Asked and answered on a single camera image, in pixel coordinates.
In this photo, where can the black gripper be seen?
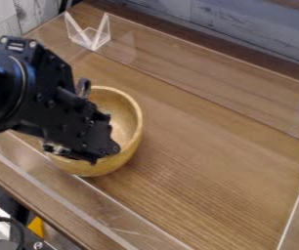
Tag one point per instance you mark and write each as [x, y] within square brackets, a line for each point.
[73, 127]

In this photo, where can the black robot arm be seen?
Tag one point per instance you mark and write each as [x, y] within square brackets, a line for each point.
[43, 102]

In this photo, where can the brown wooden bowl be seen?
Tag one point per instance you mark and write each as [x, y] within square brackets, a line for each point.
[126, 121]

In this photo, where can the black and yellow equipment base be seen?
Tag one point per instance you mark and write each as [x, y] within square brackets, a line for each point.
[22, 232]

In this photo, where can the clear acrylic tray walls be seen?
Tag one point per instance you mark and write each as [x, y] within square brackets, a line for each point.
[212, 182]

